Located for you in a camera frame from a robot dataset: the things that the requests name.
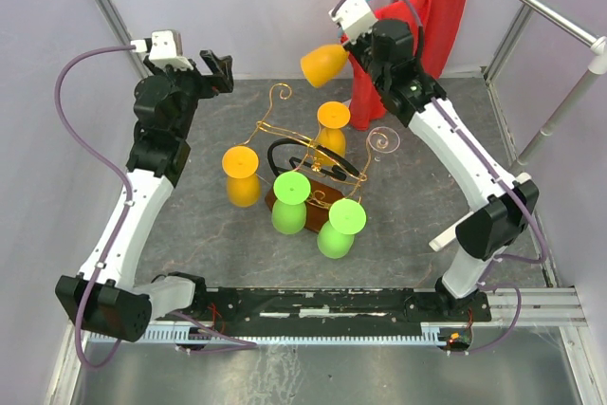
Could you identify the orange plastic goblet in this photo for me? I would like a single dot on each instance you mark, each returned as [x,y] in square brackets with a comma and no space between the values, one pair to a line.
[333,116]
[324,63]
[240,164]

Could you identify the white cable duct rail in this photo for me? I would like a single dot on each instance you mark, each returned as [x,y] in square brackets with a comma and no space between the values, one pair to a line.
[187,334]

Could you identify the green plastic goblet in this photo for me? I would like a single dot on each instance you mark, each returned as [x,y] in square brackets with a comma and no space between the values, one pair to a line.
[289,210]
[346,218]

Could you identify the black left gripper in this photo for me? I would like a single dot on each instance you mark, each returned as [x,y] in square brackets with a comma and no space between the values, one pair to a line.
[220,81]

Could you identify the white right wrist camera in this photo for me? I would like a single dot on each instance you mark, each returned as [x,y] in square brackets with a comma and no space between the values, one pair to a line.
[355,18]

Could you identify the clear wine glass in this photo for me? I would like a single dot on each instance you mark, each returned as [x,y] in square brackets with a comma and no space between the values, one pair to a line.
[382,140]

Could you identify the gold wire wine glass rack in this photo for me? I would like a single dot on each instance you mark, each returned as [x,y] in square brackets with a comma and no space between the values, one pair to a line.
[319,160]

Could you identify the red cloth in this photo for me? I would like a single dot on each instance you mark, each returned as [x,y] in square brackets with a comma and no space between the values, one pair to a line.
[441,20]

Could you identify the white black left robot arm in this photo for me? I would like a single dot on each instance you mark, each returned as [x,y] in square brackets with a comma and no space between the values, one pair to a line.
[102,297]

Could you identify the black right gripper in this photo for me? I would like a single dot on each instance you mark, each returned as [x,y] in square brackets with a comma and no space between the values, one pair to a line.
[355,46]

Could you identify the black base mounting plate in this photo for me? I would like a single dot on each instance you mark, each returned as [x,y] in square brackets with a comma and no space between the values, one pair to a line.
[252,311]

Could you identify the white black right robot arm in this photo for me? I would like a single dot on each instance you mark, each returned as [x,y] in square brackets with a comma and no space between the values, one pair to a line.
[500,204]

